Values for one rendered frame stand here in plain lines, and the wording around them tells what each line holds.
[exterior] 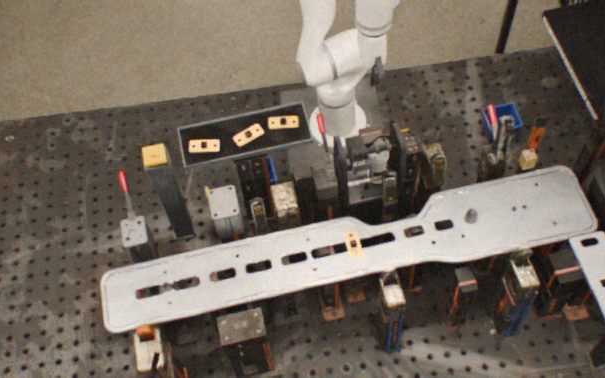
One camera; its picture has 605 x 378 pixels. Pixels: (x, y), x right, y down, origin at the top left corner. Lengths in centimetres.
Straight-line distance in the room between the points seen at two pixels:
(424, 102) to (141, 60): 167
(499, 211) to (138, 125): 132
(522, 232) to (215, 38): 221
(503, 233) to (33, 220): 153
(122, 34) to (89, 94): 39
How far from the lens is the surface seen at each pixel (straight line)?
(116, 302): 220
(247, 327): 207
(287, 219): 221
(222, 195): 216
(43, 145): 292
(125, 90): 389
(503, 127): 219
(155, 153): 221
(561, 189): 235
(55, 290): 262
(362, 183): 226
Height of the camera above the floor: 296
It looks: 59 degrees down
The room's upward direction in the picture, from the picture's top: 6 degrees counter-clockwise
